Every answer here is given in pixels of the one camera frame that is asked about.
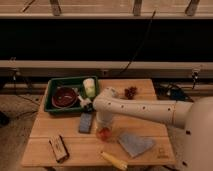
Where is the black hanging cable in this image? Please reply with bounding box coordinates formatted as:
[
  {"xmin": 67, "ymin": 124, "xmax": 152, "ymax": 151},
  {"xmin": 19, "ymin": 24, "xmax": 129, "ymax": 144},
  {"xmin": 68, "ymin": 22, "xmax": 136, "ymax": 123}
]
[{"xmin": 119, "ymin": 9, "xmax": 157, "ymax": 75}]

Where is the small white black object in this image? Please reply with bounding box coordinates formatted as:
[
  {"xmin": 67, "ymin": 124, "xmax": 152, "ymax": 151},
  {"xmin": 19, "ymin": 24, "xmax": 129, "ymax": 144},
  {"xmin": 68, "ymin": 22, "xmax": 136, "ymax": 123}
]
[{"xmin": 78, "ymin": 96, "xmax": 93, "ymax": 112}]

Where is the grey folded cloth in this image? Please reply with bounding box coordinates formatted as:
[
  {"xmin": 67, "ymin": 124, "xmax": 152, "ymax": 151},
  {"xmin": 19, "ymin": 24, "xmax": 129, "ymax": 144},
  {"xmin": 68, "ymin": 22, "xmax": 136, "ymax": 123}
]
[{"xmin": 118, "ymin": 132, "xmax": 155, "ymax": 158}]

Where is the brown wooden box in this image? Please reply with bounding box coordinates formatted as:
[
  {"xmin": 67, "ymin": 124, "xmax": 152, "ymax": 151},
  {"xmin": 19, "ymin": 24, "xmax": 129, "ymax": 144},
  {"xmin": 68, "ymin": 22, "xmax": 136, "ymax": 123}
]
[{"xmin": 49, "ymin": 135, "xmax": 69, "ymax": 163}]

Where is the red apple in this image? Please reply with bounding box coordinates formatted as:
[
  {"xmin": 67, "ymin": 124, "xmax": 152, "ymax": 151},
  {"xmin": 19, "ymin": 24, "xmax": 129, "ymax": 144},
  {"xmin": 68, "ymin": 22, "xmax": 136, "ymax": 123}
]
[{"xmin": 97, "ymin": 128, "xmax": 111, "ymax": 141}]

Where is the dark red bowl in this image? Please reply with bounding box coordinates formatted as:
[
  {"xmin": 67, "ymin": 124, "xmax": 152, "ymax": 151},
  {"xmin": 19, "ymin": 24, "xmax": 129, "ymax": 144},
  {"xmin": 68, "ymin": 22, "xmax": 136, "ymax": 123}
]
[{"xmin": 51, "ymin": 87, "xmax": 77, "ymax": 108}]

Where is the white cylindrical cup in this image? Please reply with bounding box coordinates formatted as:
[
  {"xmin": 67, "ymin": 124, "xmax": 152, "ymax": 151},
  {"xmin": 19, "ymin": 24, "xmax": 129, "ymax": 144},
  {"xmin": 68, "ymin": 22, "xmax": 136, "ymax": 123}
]
[{"xmin": 83, "ymin": 78, "xmax": 96, "ymax": 98}]

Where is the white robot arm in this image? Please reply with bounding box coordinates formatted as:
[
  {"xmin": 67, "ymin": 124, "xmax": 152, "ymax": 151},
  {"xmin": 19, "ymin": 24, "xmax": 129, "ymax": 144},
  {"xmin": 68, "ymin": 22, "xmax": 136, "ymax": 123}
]
[{"xmin": 93, "ymin": 87, "xmax": 213, "ymax": 171}]

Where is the green plastic tray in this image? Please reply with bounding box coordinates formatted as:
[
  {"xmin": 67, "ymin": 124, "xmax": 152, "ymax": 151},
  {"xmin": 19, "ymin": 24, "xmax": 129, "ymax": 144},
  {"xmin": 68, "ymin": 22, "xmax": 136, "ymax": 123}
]
[{"xmin": 44, "ymin": 76, "xmax": 99, "ymax": 115}]

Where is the blue-grey sponge block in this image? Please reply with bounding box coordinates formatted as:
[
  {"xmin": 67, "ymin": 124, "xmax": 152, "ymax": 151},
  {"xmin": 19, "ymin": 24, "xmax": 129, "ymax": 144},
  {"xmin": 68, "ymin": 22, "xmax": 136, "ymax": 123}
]
[{"xmin": 78, "ymin": 113, "xmax": 93, "ymax": 134}]

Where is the dark red grape bunch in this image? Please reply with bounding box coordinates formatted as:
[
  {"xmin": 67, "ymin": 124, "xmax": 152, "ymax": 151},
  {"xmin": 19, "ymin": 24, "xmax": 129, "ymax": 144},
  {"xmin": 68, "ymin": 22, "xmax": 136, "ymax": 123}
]
[{"xmin": 124, "ymin": 86, "xmax": 137, "ymax": 100}]

